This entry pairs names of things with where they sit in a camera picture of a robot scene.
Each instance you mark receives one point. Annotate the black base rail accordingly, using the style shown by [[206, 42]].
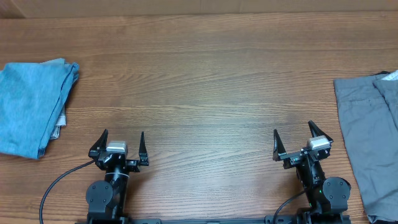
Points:
[[211, 221]]

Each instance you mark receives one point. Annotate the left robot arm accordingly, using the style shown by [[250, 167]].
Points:
[[106, 198]]

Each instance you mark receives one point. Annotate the folded blue denim garment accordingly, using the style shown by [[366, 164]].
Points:
[[32, 98]]

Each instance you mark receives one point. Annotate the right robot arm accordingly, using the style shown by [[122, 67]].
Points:
[[327, 196]]

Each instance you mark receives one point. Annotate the grey shorts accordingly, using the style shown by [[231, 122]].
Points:
[[367, 111]]

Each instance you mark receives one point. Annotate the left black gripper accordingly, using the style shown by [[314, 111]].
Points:
[[134, 165]]

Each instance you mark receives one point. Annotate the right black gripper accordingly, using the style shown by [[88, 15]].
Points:
[[300, 155]]

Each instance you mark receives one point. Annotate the black shirt with white print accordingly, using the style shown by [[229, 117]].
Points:
[[389, 76]]

